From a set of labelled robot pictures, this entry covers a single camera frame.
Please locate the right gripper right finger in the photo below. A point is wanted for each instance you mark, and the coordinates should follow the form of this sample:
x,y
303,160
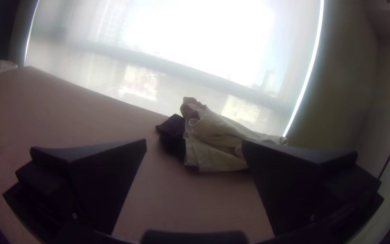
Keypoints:
x,y
293,189

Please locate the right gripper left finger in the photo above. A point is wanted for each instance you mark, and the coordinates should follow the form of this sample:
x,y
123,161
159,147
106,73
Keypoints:
x,y
90,183

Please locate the white t-shirt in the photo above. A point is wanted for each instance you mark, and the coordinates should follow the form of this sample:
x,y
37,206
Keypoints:
x,y
212,145

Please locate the dark garment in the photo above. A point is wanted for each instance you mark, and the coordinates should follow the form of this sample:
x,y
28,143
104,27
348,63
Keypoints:
x,y
173,132

